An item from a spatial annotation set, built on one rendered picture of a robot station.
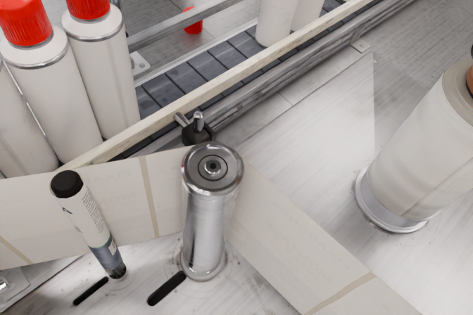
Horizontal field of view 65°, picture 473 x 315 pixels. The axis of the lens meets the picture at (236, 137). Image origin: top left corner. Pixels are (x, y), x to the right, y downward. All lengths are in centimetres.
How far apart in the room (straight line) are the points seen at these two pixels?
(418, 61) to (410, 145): 40
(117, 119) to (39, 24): 14
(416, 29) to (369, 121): 33
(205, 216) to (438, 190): 22
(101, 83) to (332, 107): 30
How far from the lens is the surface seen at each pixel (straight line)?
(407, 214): 43
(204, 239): 28
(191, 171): 22
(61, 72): 34
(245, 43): 58
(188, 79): 52
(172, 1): 73
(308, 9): 59
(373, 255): 44
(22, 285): 47
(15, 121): 37
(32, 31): 32
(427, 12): 88
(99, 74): 37
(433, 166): 36
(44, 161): 42
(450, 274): 48
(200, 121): 39
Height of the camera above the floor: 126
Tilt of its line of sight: 55 degrees down
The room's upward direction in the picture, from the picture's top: 11 degrees clockwise
